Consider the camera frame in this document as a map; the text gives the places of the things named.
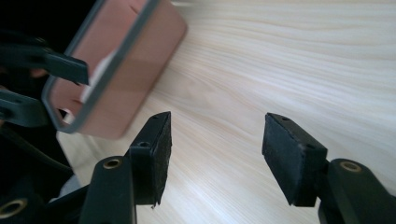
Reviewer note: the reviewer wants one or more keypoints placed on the pink basin with grey rim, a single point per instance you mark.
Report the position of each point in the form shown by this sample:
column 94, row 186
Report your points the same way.
column 140, row 77

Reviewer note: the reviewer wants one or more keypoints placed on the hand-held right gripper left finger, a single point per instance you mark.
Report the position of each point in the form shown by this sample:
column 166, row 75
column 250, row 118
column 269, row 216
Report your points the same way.
column 154, row 161

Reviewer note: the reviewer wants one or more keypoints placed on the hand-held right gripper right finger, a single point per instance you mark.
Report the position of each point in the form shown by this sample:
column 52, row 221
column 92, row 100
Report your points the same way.
column 291, row 161

